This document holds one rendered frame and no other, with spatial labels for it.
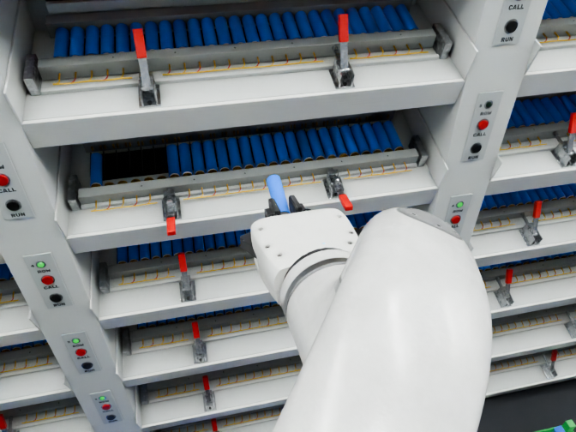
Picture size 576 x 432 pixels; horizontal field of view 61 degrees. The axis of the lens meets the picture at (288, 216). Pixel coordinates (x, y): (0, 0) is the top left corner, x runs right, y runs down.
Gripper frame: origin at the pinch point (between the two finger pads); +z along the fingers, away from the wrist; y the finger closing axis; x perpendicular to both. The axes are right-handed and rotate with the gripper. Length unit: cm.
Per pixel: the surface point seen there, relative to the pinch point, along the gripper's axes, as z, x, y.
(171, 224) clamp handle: 15.3, 6.3, 13.9
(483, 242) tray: 26, 26, -46
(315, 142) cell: 28.1, 1.2, -11.7
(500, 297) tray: 29, 44, -55
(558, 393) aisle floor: 38, 93, -88
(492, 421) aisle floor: 35, 94, -64
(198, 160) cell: 27.7, 1.5, 8.5
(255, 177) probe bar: 23.2, 4.1, 0.0
